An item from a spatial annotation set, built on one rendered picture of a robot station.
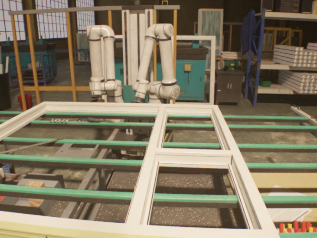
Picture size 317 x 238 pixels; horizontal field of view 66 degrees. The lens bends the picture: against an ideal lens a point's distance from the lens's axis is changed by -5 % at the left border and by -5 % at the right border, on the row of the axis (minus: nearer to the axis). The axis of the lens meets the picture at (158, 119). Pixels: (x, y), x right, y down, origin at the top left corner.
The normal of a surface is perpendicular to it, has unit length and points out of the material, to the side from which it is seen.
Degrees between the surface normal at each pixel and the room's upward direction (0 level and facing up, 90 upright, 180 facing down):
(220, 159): 90
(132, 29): 90
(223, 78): 90
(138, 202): 0
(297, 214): 0
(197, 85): 90
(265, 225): 0
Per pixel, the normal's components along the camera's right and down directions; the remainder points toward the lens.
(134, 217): 0.00, -0.95
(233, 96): -0.06, 0.32
